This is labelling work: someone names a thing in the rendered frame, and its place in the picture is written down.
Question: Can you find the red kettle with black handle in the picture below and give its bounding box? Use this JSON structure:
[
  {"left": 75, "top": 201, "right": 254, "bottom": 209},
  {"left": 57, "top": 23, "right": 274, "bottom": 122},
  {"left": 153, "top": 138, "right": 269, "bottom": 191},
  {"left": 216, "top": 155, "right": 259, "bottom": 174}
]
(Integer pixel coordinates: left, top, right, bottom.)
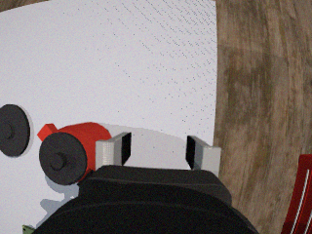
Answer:
[{"left": 37, "top": 122, "right": 111, "bottom": 187}]

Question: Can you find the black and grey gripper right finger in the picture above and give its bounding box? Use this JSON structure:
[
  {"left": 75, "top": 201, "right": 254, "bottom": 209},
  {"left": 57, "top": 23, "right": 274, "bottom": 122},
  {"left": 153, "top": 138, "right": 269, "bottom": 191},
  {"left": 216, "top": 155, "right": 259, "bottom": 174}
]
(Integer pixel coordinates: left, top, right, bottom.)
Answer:
[{"left": 185, "top": 136, "right": 221, "bottom": 178}]

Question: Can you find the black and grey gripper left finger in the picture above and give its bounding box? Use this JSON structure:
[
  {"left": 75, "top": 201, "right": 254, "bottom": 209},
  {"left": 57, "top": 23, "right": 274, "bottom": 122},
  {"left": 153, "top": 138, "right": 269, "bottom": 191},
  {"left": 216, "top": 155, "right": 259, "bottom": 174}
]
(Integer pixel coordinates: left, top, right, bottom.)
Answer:
[{"left": 96, "top": 132, "right": 132, "bottom": 170}]

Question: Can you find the black round disc with center stud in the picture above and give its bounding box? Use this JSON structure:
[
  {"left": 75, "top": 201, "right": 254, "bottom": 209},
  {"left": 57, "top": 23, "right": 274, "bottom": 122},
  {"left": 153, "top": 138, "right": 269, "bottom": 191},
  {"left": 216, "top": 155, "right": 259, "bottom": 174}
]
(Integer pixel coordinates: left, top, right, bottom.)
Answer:
[{"left": 0, "top": 104, "right": 30, "bottom": 157}]

